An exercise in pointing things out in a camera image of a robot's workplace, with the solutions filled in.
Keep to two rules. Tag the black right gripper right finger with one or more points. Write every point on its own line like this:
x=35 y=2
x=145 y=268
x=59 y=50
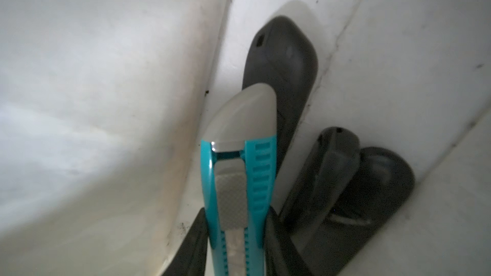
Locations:
x=281 y=256

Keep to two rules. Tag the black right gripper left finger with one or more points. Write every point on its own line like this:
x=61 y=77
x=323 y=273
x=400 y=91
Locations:
x=191 y=257

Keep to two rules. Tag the teal utility knife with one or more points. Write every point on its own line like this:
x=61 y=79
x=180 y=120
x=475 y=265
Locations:
x=238 y=170

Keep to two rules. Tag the large black yellow utility knife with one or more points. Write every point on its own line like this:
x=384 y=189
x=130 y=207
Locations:
x=283 y=57

